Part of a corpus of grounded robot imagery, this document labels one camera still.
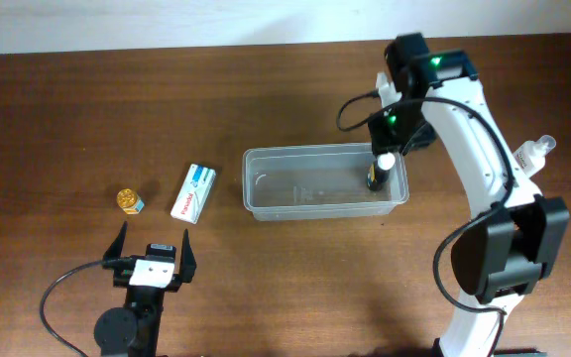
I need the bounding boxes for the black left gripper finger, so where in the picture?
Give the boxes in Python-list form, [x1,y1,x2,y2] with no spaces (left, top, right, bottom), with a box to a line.
[179,229,197,284]
[103,221,128,261]

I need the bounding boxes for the dark bottle white cap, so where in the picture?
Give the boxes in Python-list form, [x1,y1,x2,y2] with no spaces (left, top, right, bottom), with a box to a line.
[367,153,396,191]

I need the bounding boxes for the white Panadol box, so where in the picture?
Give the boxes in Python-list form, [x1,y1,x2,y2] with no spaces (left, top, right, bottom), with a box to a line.
[171,164,216,224]

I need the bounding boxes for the white calamine lotion bottle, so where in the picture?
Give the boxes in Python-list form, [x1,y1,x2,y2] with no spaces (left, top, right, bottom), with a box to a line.
[514,135,556,178]

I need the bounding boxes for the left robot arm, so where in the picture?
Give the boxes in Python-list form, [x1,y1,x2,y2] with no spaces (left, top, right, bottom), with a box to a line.
[93,224,197,356]

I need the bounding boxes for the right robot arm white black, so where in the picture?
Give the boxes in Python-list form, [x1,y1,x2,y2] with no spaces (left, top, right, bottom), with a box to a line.
[367,33,570,356]

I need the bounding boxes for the clear plastic container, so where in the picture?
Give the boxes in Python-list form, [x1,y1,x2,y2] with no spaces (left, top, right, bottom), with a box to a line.
[242,143,409,221]

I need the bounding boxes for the gold lid balm jar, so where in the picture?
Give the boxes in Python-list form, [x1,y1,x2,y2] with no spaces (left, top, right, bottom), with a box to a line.
[116,188,145,215]

